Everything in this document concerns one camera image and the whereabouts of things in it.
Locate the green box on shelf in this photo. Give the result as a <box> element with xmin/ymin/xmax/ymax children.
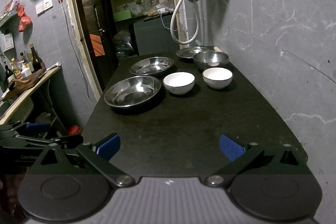
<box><xmin>113</xmin><ymin>10</ymin><xmax>132</xmax><ymax>22</ymax></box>

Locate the steel plate with sticker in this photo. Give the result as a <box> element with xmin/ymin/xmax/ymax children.
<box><xmin>175</xmin><ymin>47</ymin><xmax>209</xmax><ymax>59</ymax></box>

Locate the white wall switch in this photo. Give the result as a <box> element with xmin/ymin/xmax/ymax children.
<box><xmin>35</xmin><ymin>0</ymin><xmax>53</xmax><ymax>16</ymax></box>

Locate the dark cabinet in doorway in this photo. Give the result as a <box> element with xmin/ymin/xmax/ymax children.
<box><xmin>134</xmin><ymin>15</ymin><xmax>179</xmax><ymax>56</ymax></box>

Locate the wooden cutting board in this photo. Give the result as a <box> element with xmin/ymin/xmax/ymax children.
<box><xmin>1</xmin><ymin>69</ymin><xmax>46</xmax><ymax>101</ymax></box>

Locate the deep steel bowl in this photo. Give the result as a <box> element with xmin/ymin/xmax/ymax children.
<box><xmin>193</xmin><ymin>51</ymin><xmax>229</xmax><ymax>71</ymax></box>

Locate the white ceramic bowl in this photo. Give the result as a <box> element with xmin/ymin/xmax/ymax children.
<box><xmin>163</xmin><ymin>72</ymin><xmax>195</xmax><ymax>95</ymax></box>
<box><xmin>202</xmin><ymin>67</ymin><xmax>233</xmax><ymax>89</ymax></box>

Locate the red plastic bag on wall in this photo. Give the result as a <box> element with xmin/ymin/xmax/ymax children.
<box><xmin>17</xmin><ymin>4</ymin><xmax>32</xmax><ymax>32</ymax></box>

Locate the dark glass bottle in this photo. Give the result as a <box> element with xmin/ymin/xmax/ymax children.
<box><xmin>29</xmin><ymin>44</ymin><xmax>46</xmax><ymax>72</ymax></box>

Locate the white looped hose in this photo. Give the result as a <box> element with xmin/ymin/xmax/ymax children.
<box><xmin>170</xmin><ymin>0</ymin><xmax>200</xmax><ymax>46</ymax></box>

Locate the red capped jar on floor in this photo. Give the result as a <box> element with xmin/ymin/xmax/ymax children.
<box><xmin>68</xmin><ymin>125</ymin><xmax>82</xmax><ymax>135</ymax></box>

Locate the yellow oil bottle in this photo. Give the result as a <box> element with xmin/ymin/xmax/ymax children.
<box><xmin>11</xmin><ymin>58</ymin><xmax>22</xmax><ymax>79</ymax></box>

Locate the cleaver with cream handle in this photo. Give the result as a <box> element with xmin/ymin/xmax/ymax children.
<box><xmin>195</xmin><ymin>39</ymin><xmax>223</xmax><ymax>52</ymax></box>

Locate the wooden side counter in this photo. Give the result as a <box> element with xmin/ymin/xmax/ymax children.
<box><xmin>1</xmin><ymin>66</ymin><xmax>62</xmax><ymax>124</ymax></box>

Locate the white soap bottle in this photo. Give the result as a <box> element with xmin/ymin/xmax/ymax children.
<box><xmin>21</xmin><ymin>60</ymin><xmax>32</xmax><ymax>79</ymax></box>

